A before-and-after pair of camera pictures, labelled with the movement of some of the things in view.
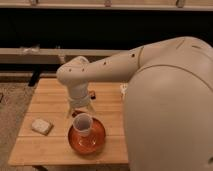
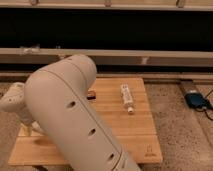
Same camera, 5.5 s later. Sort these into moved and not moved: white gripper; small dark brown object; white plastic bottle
Moved: white gripper
Not moved: small dark brown object; white plastic bottle
